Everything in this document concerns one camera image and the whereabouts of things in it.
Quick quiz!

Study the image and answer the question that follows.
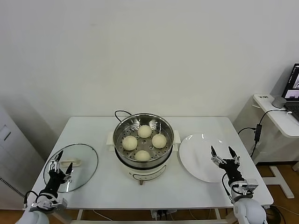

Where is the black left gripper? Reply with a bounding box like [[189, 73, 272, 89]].
[[40, 150, 74, 196]]

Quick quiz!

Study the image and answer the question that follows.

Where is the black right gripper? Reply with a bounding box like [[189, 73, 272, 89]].
[[210, 146, 246, 185]]

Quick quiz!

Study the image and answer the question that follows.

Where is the white steamed baozi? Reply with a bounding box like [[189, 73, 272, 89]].
[[122, 136, 138, 151], [151, 133, 167, 149], [137, 125, 152, 139], [135, 150, 151, 162]]

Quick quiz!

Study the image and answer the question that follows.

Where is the stainless steel steamer basket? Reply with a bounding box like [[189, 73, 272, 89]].
[[113, 113, 175, 168]]

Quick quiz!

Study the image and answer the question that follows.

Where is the glass pot lid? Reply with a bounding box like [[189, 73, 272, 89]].
[[43, 143, 99, 193]]

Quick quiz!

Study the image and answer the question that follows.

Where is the white round plate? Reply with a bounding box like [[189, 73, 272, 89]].
[[179, 133, 236, 183]]

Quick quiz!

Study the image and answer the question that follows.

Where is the black hub adapter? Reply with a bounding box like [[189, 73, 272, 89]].
[[254, 124, 263, 142]]

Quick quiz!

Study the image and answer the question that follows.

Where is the white floor cabinet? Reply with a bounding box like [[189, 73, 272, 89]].
[[0, 105, 46, 208]]

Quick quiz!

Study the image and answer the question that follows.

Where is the white side desk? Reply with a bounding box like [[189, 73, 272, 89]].
[[233, 93, 299, 199]]

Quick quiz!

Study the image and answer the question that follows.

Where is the white electric cooker base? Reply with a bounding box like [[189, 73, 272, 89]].
[[107, 130, 182, 186]]

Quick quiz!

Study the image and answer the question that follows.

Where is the white power strip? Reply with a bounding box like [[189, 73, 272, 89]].
[[150, 209, 178, 220]]

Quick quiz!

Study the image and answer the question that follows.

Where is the black open laptop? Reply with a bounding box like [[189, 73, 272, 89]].
[[281, 63, 299, 122]]

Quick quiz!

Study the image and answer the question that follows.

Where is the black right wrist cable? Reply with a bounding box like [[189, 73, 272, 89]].
[[221, 174, 232, 200]]

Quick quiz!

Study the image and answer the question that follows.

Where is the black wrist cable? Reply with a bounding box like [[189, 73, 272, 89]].
[[221, 174, 232, 200], [22, 190, 39, 210]]

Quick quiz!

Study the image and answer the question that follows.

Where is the black hanging hub cable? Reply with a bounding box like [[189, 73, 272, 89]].
[[250, 140, 259, 158]]

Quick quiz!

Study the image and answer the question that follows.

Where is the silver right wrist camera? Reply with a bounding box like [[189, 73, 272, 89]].
[[238, 178, 259, 195]]

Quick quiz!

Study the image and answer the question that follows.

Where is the black looped hub cable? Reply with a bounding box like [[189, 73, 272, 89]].
[[237, 126, 256, 135]]

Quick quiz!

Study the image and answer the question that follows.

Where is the white table frame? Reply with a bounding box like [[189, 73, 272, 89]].
[[67, 208, 235, 224]]

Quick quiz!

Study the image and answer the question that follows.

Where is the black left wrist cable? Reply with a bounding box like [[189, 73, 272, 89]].
[[22, 190, 39, 210]]

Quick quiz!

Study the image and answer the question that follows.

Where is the black cable to laptop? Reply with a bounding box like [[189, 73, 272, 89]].
[[257, 109, 292, 126]]

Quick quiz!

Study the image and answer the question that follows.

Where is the black cooker power cord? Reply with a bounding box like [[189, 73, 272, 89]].
[[114, 110, 134, 123]]

